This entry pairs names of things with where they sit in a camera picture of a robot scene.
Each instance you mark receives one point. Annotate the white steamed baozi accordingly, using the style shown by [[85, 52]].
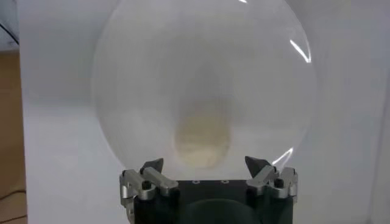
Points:
[[202, 140]]

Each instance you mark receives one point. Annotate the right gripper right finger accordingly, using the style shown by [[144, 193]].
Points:
[[262, 178]]

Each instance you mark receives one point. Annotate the white round plate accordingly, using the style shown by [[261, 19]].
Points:
[[152, 76]]

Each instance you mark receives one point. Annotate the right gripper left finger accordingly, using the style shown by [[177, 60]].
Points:
[[158, 179]]

